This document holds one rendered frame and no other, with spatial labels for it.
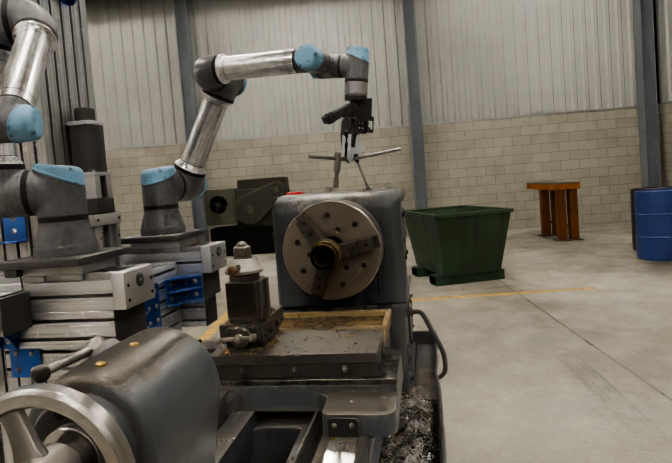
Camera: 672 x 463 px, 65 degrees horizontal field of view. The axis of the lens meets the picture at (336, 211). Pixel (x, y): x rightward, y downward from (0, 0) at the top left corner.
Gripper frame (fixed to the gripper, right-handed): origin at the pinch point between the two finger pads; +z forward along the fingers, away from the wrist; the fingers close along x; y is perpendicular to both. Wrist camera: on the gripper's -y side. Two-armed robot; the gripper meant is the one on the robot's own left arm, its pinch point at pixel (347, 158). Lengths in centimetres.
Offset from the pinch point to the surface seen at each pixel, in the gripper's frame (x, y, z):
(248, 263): -49, -46, 24
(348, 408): -75, -35, 45
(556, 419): 33, 143, 126
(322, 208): -1.9, -8.8, 15.9
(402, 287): -3.2, 21.6, 42.4
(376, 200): 2.6, 13.2, 13.4
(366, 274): -10.4, 3.4, 35.7
